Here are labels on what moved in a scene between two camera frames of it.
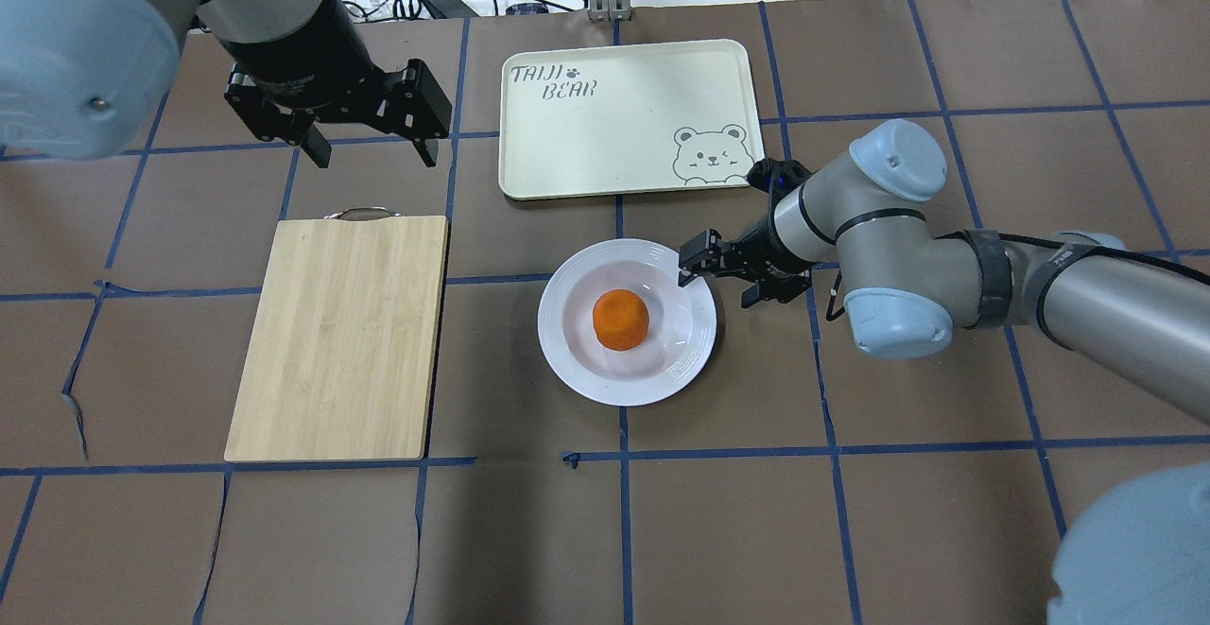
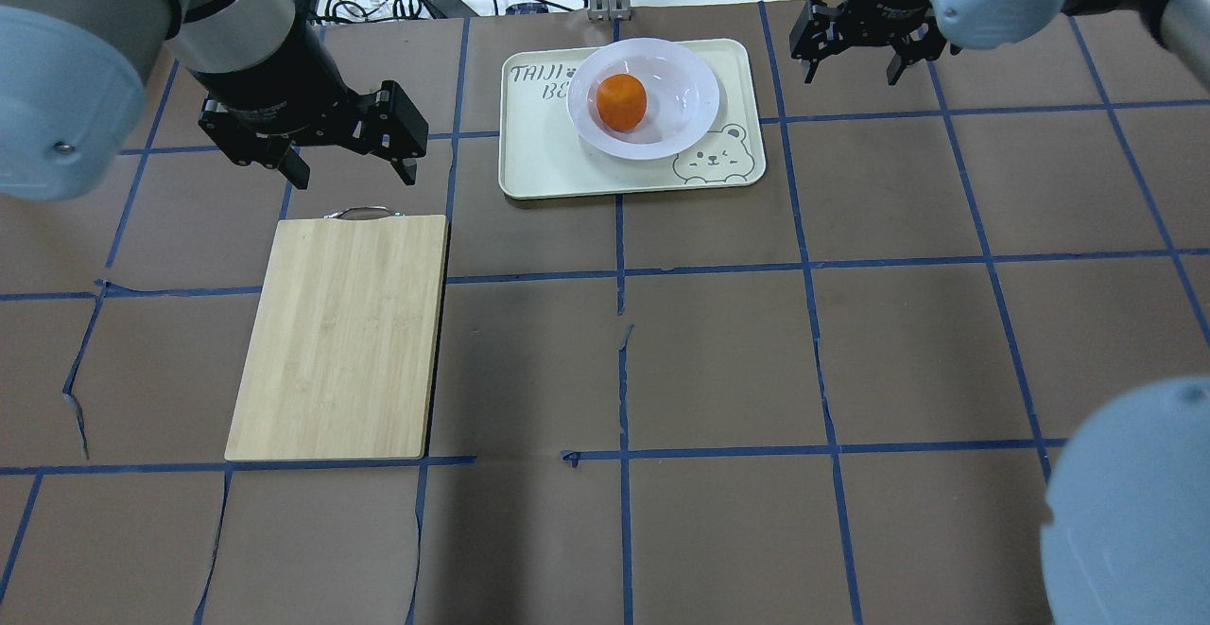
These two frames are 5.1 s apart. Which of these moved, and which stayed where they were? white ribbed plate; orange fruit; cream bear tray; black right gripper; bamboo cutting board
Moved: orange fruit; black right gripper; white ribbed plate
Stayed: bamboo cutting board; cream bear tray
